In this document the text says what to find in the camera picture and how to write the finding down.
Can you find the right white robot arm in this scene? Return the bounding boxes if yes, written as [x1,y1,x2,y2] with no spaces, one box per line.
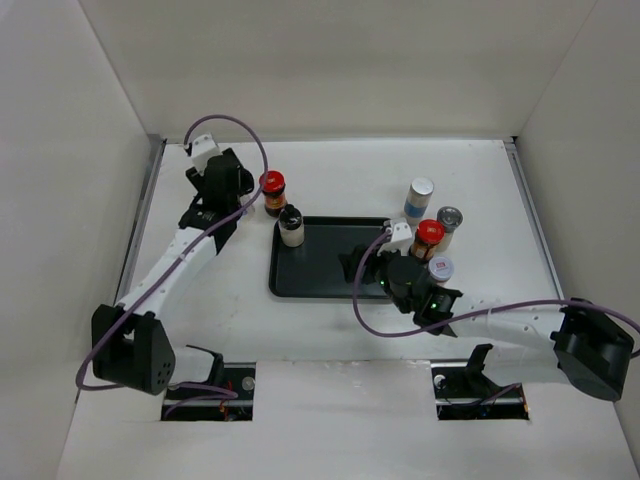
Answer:
[339,245,639,402]

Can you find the red-lid chili sauce jar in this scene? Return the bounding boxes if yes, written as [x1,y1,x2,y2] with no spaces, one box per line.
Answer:
[409,219,445,263]
[259,170,287,218]

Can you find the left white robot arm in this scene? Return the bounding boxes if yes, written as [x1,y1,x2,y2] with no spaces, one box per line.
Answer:
[91,148,254,399]

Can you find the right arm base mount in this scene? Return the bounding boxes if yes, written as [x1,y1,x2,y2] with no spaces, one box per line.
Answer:
[431,344,529,421]

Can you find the black-cap clear bottle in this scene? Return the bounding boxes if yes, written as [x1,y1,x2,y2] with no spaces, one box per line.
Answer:
[278,204,305,248]

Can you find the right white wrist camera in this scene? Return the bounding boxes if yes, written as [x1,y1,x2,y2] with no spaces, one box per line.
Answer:
[378,218,414,256]

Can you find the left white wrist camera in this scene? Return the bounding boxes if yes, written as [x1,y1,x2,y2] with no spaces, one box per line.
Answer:
[185,133,221,175]

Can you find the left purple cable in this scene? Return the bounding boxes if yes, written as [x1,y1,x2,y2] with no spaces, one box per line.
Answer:
[74,114,270,421]

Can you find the red-white label lid jar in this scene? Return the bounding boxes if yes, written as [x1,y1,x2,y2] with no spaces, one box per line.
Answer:
[427,256,455,286]

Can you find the silver-cap seasoning bottle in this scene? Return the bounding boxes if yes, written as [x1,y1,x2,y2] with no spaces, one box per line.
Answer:
[437,206,463,251]

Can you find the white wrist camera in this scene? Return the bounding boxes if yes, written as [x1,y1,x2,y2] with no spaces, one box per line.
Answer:
[185,133,221,175]
[378,218,414,256]

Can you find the right red-lid chili sauce jar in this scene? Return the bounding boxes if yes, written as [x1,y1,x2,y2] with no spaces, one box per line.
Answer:
[409,219,445,263]

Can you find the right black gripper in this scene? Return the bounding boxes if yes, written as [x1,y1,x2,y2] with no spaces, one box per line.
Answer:
[339,239,412,313]

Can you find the left red-lid chili sauce jar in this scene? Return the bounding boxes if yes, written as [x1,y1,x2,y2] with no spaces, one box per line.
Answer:
[259,170,287,218]

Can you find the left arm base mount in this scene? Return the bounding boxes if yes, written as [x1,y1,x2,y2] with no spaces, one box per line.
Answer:
[160,345,257,422]

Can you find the black rectangular tray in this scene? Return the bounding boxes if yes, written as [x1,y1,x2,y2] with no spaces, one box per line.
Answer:
[268,216,387,299]

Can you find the silver-lid bead jar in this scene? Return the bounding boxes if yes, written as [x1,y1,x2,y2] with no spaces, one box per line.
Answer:
[240,195,256,221]
[403,177,434,225]

